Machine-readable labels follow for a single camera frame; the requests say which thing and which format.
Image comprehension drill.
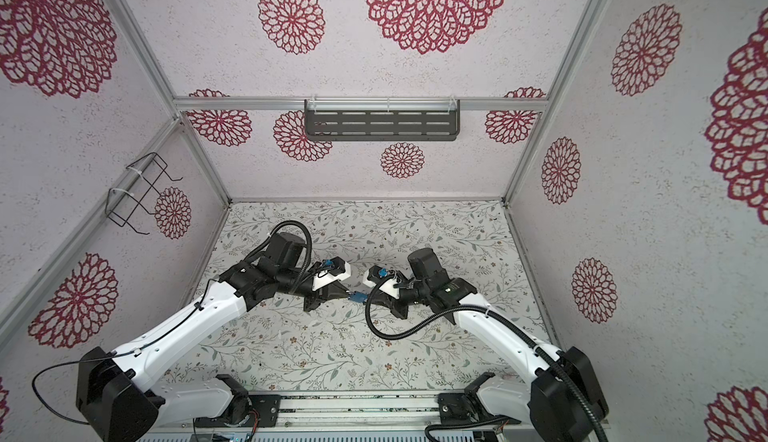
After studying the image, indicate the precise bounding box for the blue padlock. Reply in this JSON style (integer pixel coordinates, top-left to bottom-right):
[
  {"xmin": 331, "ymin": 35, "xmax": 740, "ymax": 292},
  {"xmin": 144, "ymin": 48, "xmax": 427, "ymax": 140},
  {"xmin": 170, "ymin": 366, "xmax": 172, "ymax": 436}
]
[{"xmin": 348, "ymin": 292, "xmax": 368, "ymax": 304}]

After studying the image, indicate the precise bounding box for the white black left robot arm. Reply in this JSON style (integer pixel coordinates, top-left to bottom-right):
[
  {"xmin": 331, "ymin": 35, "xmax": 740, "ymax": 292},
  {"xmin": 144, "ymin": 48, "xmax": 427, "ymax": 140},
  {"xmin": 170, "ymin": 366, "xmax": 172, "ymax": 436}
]
[{"xmin": 76, "ymin": 233, "xmax": 352, "ymax": 441}]

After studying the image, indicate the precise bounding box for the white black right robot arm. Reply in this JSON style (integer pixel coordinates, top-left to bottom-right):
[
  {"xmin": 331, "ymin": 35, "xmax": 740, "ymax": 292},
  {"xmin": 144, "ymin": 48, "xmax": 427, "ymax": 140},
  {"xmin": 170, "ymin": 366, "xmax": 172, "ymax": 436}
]
[{"xmin": 365, "ymin": 248, "xmax": 609, "ymax": 441}]

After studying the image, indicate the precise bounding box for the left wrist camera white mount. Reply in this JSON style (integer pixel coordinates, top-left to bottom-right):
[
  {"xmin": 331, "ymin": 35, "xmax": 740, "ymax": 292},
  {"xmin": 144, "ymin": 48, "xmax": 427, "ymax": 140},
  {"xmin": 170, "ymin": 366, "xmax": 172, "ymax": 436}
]
[{"xmin": 312, "ymin": 257, "xmax": 352, "ymax": 291}]

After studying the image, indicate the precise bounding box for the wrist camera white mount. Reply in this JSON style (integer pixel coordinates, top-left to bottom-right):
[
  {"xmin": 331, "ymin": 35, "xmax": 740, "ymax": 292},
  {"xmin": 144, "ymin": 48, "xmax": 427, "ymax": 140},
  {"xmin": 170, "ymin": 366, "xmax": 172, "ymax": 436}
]
[
  {"xmin": 312, "ymin": 257, "xmax": 352, "ymax": 291},
  {"xmin": 363, "ymin": 265, "xmax": 400, "ymax": 299}
]

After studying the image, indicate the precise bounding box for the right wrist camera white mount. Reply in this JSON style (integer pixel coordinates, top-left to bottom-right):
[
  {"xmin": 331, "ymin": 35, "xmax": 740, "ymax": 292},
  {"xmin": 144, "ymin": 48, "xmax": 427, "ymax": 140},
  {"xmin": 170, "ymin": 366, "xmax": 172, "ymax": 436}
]
[{"xmin": 363, "ymin": 265, "xmax": 400, "ymax": 299}]

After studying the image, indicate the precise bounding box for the black corrugated right cable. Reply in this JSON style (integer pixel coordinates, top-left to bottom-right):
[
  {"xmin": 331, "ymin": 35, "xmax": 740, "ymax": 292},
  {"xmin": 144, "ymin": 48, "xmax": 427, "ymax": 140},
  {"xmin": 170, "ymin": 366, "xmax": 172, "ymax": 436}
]
[{"xmin": 364, "ymin": 276, "xmax": 610, "ymax": 442}]

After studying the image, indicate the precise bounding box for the black corrugated cable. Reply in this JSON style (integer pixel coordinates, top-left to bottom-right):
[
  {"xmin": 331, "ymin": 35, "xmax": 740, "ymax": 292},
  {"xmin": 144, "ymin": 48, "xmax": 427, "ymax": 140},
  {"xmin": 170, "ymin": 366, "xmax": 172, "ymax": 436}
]
[
  {"xmin": 364, "ymin": 276, "xmax": 610, "ymax": 442},
  {"xmin": 242, "ymin": 220, "xmax": 314, "ymax": 296}
]

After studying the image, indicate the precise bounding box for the black corrugated left cable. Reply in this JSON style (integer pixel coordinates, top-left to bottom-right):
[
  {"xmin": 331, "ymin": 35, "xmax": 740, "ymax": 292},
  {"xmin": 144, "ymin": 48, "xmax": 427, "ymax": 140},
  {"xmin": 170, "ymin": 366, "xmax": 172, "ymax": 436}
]
[{"xmin": 242, "ymin": 220, "xmax": 314, "ymax": 296}]

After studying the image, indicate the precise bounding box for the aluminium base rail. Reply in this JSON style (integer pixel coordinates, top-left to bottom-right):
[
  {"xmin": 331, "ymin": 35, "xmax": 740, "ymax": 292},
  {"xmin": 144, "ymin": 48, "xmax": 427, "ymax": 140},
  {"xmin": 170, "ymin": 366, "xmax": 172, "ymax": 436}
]
[{"xmin": 137, "ymin": 389, "xmax": 610, "ymax": 442}]

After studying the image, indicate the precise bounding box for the dark grey wall shelf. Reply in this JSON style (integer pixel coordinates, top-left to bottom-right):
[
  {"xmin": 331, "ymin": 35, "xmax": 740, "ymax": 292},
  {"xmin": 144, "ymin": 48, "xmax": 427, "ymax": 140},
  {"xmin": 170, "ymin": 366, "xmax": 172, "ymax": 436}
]
[{"xmin": 304, "ymin": 99, "xmax": 461, "ymax": 142}]

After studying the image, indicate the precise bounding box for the thin black left cable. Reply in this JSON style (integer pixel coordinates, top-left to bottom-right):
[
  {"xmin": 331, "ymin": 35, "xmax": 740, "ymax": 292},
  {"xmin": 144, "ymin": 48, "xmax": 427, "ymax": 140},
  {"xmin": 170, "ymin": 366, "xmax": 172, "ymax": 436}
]
[{"xmin": 31, "ymin": 279, "xmax": 217, "ymax": 426}]

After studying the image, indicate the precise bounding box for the black wire wall basket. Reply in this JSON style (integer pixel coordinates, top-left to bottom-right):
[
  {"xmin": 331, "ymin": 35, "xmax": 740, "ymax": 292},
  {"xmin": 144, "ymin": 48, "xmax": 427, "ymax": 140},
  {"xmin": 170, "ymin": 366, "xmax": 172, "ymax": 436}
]
[{"xmin": 104, "ymin": 151, "xmax": 183, "ymax": 236}]

